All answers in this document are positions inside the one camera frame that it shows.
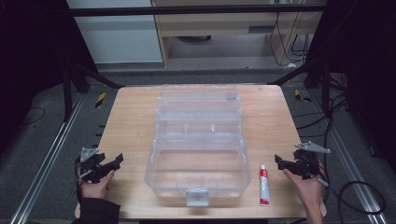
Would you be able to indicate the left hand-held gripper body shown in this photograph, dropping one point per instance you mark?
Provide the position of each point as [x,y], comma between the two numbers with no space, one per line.
[93,166]

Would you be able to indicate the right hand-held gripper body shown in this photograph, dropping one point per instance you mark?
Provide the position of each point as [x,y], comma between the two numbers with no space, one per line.
[306,163]

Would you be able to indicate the person's left hand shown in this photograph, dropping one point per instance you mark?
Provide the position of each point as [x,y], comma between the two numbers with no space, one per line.
[95,188]

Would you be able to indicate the person's right hand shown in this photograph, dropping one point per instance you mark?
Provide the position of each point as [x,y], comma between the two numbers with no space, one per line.
[306,194]

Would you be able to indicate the white red tube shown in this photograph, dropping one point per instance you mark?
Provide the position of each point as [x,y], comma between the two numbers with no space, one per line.
[264,186]

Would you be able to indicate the yellow black tape strip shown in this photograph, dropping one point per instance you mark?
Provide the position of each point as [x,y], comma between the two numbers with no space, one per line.
[100,100]
[301,97]

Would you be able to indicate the clear plastic storage box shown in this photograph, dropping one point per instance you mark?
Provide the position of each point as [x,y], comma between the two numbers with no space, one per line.
[199,161]

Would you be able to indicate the black metal stand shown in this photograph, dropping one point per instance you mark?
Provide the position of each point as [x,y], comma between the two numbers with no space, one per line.
[76,77]
[314,74]

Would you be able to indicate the black curtain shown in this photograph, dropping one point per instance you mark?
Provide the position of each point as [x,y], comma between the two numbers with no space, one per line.
[367,77]
[31,62]

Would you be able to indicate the white cabinet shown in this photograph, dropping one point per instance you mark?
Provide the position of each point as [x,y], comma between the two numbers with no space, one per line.
[118,37]

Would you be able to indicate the light wooden desk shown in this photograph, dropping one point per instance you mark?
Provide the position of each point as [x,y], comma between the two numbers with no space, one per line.
[218,26]

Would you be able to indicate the aluminium floor rail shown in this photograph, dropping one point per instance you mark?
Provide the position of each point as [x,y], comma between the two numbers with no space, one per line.
[351,165]
[46,161]

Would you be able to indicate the black horizontal frame bar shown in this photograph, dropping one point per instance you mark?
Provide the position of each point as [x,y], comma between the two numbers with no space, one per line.
[199,10]

